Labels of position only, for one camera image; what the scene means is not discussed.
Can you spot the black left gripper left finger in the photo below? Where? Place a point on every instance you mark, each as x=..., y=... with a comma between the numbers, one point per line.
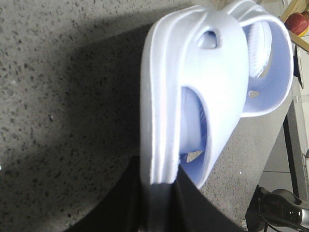
x=122, y=209

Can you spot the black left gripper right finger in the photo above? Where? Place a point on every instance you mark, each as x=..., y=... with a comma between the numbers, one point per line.
x=190, y=211

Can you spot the light blue slipper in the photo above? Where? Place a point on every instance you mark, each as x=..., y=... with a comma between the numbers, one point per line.
x=161, y=98
x=272, y=72

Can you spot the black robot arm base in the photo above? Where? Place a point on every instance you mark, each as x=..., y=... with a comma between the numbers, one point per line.
x=278, y=208

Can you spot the black table edge strip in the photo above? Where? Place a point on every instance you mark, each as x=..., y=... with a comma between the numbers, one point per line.
x=290, y=156

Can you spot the red apple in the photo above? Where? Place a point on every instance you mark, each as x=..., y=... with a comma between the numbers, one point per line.
x=298, y=23

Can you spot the wooden shelf frame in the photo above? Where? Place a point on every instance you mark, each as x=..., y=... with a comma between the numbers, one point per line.
x=293, y=7

